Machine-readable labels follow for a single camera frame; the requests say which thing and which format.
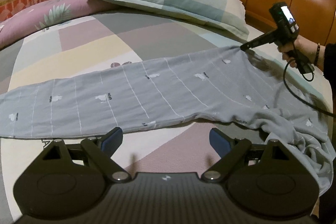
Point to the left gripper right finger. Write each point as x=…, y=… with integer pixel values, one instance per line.
x=266, y=181

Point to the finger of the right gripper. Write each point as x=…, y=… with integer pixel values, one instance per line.
x=259, y=41

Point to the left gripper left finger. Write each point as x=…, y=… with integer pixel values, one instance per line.
x=64, y=181

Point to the grey patterned pyjama trousers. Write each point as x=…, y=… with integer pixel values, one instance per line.
x=221, y=84

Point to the person's right forearm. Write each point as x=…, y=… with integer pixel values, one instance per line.
x=326, y=61

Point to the person's right hand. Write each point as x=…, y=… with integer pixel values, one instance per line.
x=314, y=52

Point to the patchwork pastel bed sheet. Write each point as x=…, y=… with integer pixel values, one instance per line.
x=119, y=37

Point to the purple floral rolled quilt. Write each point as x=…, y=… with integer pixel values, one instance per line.
x=46, y=14

